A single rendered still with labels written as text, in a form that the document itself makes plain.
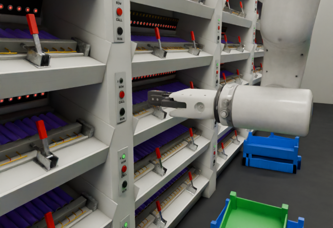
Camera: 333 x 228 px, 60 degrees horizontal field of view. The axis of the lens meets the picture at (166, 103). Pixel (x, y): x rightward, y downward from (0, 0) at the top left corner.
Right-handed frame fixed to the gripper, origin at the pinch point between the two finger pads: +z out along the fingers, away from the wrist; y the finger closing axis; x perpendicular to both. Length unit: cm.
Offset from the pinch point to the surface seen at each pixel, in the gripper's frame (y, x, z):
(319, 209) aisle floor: 80, -60, -36
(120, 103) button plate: -0.9, -2.1, 9.9
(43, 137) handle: -21.2, -5.3, 12.3
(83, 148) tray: -11.0, -10.9, 12.5
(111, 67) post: -3.5, 6.9, 10.1
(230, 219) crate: 40, -51, -7
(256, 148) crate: 112, -48, -1
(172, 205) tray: 35, -49, 14
